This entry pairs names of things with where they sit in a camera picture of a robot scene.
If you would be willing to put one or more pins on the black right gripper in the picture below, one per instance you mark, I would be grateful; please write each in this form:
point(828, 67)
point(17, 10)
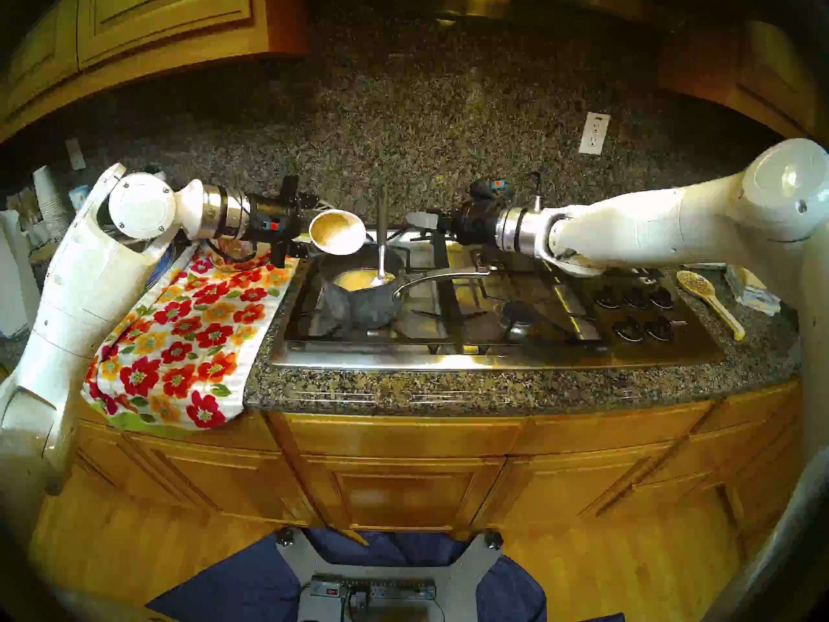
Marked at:
point(476, 224)

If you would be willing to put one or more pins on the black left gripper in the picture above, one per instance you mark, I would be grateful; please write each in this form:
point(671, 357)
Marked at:
point(290, 190)

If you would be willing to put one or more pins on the white paper oats cup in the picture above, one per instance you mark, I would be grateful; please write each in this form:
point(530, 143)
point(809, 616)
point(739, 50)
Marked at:
point(337, 233)

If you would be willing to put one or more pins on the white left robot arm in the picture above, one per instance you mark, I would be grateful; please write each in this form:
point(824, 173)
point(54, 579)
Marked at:
point(84, 290)

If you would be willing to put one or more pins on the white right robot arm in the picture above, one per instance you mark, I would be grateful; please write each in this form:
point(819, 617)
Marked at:
point(647, 232)

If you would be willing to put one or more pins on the yellow wooden spoon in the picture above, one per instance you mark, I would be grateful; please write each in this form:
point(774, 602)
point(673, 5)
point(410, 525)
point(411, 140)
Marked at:
point(694, 282)

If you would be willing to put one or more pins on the dark grey saucepan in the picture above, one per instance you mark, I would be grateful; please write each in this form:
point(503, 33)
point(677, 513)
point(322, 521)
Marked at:
point(363, 306)

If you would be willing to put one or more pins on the black round burner cap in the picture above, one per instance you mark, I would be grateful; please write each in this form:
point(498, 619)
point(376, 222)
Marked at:
point(518, 315)

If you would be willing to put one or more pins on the floral kitchen towel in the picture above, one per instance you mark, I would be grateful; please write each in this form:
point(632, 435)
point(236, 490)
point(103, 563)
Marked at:
point(188, 368)

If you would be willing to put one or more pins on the black stove knob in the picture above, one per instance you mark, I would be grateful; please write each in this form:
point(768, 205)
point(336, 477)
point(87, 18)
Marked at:
point(636, 298)
point(627, 329)
point(662, 297)
point(607, 298)
point(659, 329)

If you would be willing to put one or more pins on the blue patterned paper cups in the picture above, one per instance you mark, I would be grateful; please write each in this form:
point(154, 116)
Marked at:
point(79, 196)

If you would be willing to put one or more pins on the wooden upper cabinet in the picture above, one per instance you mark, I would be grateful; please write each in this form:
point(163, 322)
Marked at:
point(764, 76)
point(162, 11)

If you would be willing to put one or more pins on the white paper cup stack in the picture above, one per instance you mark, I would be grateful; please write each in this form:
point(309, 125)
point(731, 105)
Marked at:
point(48, 193)

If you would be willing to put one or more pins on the wooden lower cabinets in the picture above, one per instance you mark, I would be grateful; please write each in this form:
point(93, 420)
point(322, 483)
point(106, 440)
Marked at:
point(401, 484)

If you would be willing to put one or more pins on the stainless steel gas cooktop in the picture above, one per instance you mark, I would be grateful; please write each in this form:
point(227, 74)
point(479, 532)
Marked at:
point(680, 348)

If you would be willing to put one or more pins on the white utensil holder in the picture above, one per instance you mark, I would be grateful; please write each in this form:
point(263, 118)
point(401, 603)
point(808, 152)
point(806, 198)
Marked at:
point(22, 206)

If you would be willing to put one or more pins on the white paper towel roll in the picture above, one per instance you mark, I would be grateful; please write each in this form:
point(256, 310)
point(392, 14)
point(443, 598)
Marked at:
point(16, 277)

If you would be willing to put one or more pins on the folded cloth stack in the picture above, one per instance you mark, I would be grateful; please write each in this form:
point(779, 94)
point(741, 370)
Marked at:
point(751, 290)

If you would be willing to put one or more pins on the grey power strip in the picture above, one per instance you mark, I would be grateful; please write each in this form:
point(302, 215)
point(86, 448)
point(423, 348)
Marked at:
point(382, 588)

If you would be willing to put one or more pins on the dark blue cloth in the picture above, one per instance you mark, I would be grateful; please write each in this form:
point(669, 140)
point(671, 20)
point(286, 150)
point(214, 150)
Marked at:
point(227, 588)

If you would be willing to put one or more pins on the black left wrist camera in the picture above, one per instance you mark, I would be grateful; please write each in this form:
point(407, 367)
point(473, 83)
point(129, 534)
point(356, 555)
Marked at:
point(267, 220)

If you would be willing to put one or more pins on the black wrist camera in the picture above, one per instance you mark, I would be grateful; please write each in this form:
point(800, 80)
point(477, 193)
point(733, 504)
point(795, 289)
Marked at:
point(267, 220)
point(482, 189)

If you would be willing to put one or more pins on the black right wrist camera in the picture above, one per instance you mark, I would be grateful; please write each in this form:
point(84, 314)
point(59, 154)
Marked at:
point(482, 189)

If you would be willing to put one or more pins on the white wall power outlet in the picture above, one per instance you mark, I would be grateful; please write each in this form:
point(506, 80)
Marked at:
point(594, 133)

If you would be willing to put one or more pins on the white switch plate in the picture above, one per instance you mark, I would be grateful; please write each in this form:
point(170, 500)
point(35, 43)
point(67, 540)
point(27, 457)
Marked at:
point(75, 154)

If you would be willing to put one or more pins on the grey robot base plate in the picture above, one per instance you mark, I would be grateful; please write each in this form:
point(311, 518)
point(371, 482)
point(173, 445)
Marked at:
point(460, 582)

